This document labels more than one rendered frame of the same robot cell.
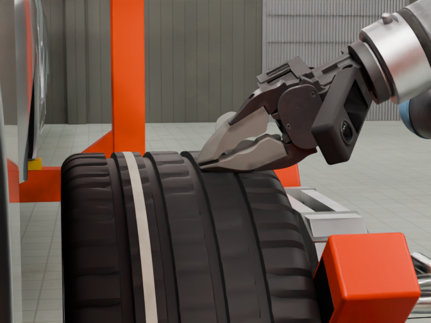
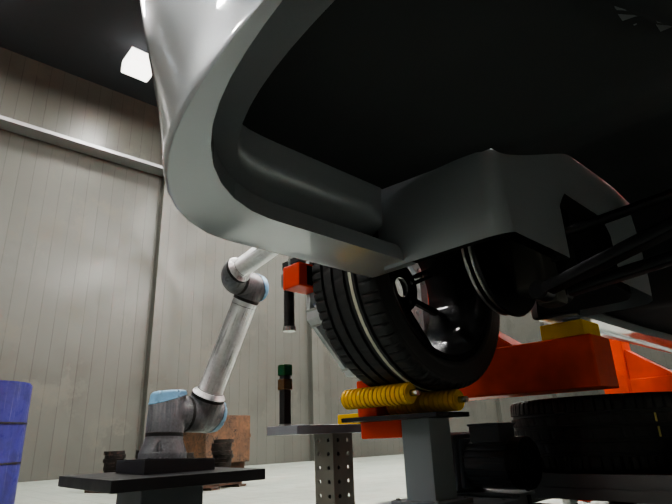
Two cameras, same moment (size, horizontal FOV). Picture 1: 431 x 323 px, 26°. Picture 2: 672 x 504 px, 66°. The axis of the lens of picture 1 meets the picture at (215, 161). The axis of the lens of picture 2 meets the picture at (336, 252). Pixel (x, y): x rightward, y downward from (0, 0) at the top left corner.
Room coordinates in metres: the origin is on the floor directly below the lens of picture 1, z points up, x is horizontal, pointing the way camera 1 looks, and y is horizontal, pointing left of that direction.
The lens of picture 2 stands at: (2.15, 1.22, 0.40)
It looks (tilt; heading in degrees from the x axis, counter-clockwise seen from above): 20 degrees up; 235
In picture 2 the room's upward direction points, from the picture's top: 2 degrees counter-clockwise
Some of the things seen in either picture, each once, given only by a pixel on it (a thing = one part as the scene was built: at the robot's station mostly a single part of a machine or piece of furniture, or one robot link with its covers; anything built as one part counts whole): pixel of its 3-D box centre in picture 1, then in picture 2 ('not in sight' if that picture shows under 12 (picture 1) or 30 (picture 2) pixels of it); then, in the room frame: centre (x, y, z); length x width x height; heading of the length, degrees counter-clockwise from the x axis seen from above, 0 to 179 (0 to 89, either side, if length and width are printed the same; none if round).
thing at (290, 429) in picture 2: not in sight; (326, 429); (1.03, -0.50, 0.44); 0.43 x 0.17 x 0.03; 10
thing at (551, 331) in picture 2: not in sight; (570, 332); (0.54, 0.24, 0.71); 0.14 x 0.14 x 0.05; 10
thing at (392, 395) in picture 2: not in sight; (377, 396); (1.19, 0.01, 0.51); 0.29 x 0.06 x 0.06; 100
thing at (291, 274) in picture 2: not in sight; (302, 278); (1.40, -0.05, 0.85); 0.09 x 0.08 x 0.07; 10
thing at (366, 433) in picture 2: not in sight; (389, 408); (1.08, -0.07, 0.48); 0.16 x 0.12 x 0.17; 100
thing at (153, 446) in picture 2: not in sight; (163, 445); (1.47, -1.06, 0.40); 0.19 x 0.19 x 0.10
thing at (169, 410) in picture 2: not in sight; (168, 411); (1.45, -1.07, 0.54); 0.17 x 0.15 x 0.18; 17
